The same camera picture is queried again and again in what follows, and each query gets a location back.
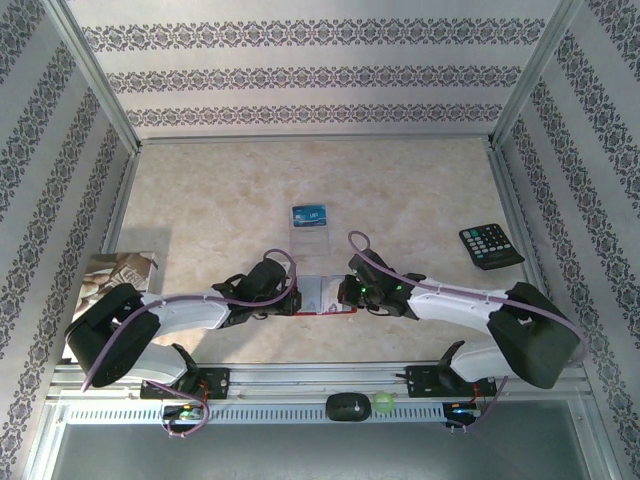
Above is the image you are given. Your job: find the aluminium back rail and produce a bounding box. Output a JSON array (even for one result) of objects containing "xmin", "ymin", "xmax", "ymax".
[{"xmin": 137, "ymin": 132, "xmax": 494, "ymax": 147}]

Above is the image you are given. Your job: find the brown white book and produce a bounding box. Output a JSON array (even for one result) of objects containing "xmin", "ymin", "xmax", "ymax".
[{"xmin": 62, "ymin": 251, "xmax": 160, "ymax": 361}]

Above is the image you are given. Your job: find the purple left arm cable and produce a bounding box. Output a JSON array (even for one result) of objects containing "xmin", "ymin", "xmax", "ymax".
[{"xmin": 79, "ymin": 248, "xmax": 299, "ymax": 440}]

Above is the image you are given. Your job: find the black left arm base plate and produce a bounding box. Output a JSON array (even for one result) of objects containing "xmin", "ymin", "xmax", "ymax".
[{"xmin": 141, "ymin": 367, "xmax": 231, "ymax": 400}]

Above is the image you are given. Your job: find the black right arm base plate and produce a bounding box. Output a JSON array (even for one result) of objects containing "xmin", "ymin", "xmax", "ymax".
[{"xmin": 405, "ymin": 364, "xmax": 497, "ymax": 400}]

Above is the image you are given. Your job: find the aluminium side rail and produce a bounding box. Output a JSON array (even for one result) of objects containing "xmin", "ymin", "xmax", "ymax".
[
  {"xmin": 485, "ymin": 139, "xmax": 571, "ymax": 360},
  {"xmin": 99, "ymin": 147, "xmax": 141, "ymax": 256}
]

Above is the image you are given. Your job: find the aluminium front rail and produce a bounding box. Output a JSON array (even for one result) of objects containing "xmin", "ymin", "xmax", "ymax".
[{"xmin": 47, "ymin": 362, "xmax": 586, "ymax": 404}]

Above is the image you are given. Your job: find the black computer mouse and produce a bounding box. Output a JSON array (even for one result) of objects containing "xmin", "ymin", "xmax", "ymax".
[{"xmin": 324, "ymin": 392, "xmax": 372, "ymax": 423}]

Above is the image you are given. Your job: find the white slotted cable duct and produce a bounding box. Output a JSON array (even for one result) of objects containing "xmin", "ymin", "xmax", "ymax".
[{"xmin": 64, "ymin": 403, "xmax": 446, "ymax": 426}]

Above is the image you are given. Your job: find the black calculator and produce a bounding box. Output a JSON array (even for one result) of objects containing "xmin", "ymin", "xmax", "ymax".
[{"xmin": 458, "ymin": 223, "xmax": 526, "ymax": 271}]

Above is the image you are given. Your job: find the aluminium frame post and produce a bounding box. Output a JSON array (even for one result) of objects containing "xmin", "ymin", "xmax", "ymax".
[
  {"xmin": 42, "ymin": 0, "xmax": 144, "ymax": 154},
  {"xmin": 492, "ymin": 0, "xmax": 589, "ymax": 149}
]

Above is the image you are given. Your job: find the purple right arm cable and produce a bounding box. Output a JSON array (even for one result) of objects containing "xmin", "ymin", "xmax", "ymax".
[{"xmin": 348, "ymin": 230, "xmax": 585, "ymax": 431}]

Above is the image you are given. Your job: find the clear acrylic card stand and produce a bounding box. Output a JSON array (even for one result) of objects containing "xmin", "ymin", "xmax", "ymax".
[{"xmin": 289, "ymin": 203, "xmax": 332, "ymax": 259}]

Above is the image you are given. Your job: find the red card holder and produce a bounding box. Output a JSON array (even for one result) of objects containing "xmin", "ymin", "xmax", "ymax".
[{"xmin": 293, "ymin": 273, "xmax": 359, "ymax": 317}]

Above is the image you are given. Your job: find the blue credit card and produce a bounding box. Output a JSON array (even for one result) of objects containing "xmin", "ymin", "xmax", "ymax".
[{"xmin": 291, "ymin": 204, "xmax": 330, "ymax": 230}]

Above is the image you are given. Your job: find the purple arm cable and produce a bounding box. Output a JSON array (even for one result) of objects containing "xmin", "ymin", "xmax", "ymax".
[
  {"xmin": 348, "ymin": 230, "xmax": 585, "ymax": 431},
  {"xmin": 79, "ymin": 248, "xmax": 299, "ymax": 440}
]

